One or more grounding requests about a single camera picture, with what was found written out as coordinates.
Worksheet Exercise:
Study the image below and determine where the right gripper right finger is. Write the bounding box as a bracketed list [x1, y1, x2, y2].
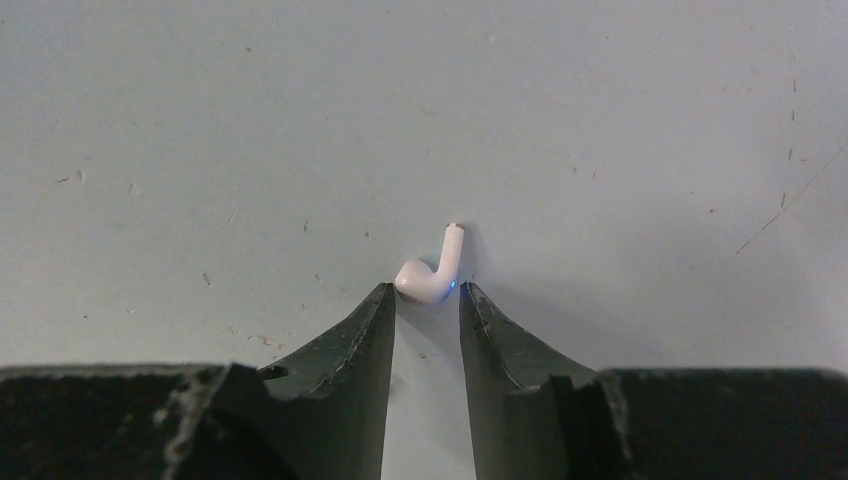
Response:
[459, 282, 847, 479]

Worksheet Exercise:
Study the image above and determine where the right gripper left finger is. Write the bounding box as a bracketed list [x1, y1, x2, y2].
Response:
[1, 283, 395, 479]

